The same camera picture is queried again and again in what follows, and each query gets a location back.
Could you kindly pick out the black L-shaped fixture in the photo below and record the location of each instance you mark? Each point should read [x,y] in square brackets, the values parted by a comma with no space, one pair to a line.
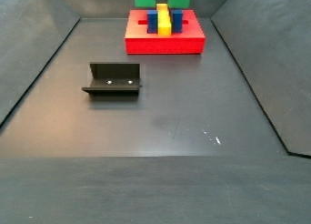
[113,78]

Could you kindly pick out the red base board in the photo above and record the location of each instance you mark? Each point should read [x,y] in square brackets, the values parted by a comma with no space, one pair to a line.
[140,43]

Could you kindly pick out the yellow long bar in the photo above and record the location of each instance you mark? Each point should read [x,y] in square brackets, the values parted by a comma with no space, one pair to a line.
[162,20]

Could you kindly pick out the dark blue peg right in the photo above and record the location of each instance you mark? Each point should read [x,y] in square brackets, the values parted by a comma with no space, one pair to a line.
[150,21]

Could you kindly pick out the dark blue peg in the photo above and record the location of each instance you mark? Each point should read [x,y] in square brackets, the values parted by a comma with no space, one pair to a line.
[150,21]
[176,18]

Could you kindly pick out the dark blue peg left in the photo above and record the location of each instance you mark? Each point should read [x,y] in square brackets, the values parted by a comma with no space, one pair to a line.
[176,18]

